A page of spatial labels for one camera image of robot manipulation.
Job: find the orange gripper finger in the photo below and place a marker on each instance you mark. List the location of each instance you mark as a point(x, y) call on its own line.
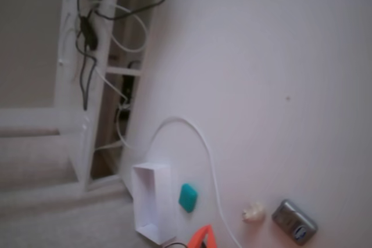
point(212, 237)
point(199, 236)

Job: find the green cube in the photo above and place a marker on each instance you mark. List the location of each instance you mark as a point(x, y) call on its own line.
point(188, 198)

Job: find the white cardboard box bin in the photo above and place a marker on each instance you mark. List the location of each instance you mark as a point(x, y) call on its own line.
point(151, 198)

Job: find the small beige bear figurine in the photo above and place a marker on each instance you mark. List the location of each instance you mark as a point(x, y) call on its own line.
point(253, 214)

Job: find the grey plastic case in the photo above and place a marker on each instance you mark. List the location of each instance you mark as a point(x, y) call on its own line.
point(293, 222)

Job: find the black power adapter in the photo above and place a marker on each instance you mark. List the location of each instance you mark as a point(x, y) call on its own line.
point(88, 34)

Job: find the white wooden frame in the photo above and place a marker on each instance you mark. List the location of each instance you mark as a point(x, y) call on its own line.
point(96, 108)

